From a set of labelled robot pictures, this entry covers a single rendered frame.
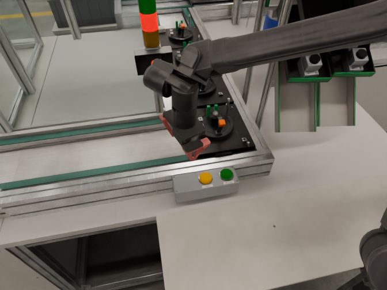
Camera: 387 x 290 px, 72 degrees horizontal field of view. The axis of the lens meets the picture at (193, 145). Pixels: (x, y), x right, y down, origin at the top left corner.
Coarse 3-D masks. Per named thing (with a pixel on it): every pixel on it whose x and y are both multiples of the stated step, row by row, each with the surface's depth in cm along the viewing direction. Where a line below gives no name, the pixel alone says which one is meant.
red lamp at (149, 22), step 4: (156, 12) 77; (140, 16) 77; (144, 16) 76; (148, 16) 76; (152, 16) 76; (156, 16) 77; (144, 20) 77; (148, 20) 76; (152, 20) 77; (156, 20) 78; (144, 24) 78; (148, 24) 77; (152, 24) 78; (156, 24) 79; (144, 28) 79; (148, 28) 78; (152, 28) 78; (156, 28) 79
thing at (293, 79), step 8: (280, 0) 87; (280, 8) 87; (296, 8) 90; (296, 16) 90; (320, 56) 86; (288, 64) 82; (296, 64) 85; (328, 64) 82; (288, 72) 81; (296, 72) 84; (320, 72) 84; (328, 72) 82; (288, 80) 81; (296, 80) 81; (304, 80) 82; (312, 80) 82; (320, 80) 82; (328, 80) 82
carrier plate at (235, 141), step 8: (232, 104) 110; (200, 112) 106; (224, 112) 106; (232, 112) 106; (232, 120) 103; (240, 120) 103; (240, 128) 100; (200, 136) 97; (232, 136) 97; (240, 136) 97; (248, 136) 97; (216, 144) 95; (224, 144) 95; (232, 144) 95; (240, 144) 95; (248, 144) 95; (192, 152) 92; (200, 152) 92; (208, 152) 92; (216, 152) 93; (232, 152) 95
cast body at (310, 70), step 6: (318, 54) 79; (300, 60) 82; (306, 60) 78; (312, 60) 77; (318, 60) 77; (300, 66) 82; (306, 66) 78; (312, 66) 78; (318, 66) 78; (300, 72) 83; (306, 72) 80; (312, 72) 80
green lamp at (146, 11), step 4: (140, 0) 73; (144, 0) 72; (148, 0) 73; (152, 0) 73; (140, 4) 74; (144, 4) 73; (148, 4) 73; (152, 4) 74; (140, 8) 75; (144, 8) 74; (148, 8) 74; (152, 8) 75; (156, 8) 76; (140, 12) 76; (144, 12) 75; (148, 12) 75; (152, 12) 75
